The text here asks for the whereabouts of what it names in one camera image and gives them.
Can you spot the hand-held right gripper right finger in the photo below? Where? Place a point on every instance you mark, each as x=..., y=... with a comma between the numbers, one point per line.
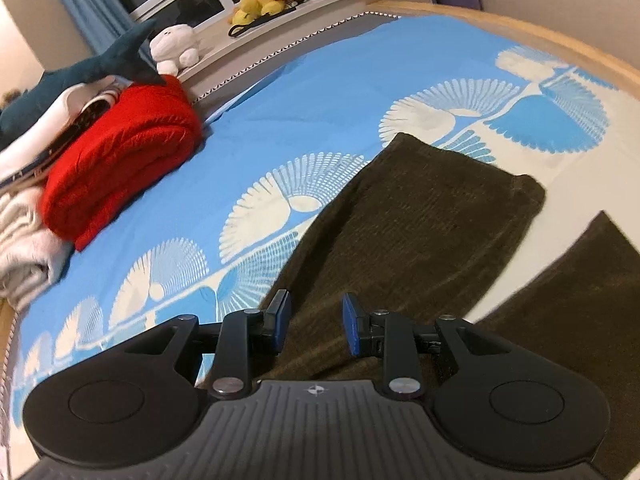
x=352, y=324

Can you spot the white window ledge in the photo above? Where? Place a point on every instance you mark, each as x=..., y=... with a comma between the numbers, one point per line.
x=260, y=30

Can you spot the folded white blanket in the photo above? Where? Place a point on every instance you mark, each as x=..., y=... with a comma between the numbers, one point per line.
x=25, y=245

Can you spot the white folded clothes with stripes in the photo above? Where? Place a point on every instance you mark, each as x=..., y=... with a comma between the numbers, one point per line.
x=55, y=125

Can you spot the blue curtain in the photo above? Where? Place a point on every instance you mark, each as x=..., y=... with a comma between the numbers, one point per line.
x=75, y=5

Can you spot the blue white printed bedsheet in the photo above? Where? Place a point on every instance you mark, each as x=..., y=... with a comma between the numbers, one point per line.
x=280, y=125

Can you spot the folded red blanket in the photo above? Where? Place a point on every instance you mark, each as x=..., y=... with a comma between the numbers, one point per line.
x=120, y=160

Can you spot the dark teal shark plush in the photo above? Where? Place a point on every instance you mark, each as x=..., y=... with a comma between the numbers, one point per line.
x=75, y=75

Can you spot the white plush toy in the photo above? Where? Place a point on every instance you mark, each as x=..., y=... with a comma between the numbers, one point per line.
x=176, y=47

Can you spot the wooden bed frame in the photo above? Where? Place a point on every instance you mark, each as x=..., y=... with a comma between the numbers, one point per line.
x=575, y=35

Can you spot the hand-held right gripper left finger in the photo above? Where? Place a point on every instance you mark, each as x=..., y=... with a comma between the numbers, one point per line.
x=279, y=321

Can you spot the orange yellow plush toy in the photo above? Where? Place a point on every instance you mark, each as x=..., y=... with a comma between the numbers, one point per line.
x=250, y=2

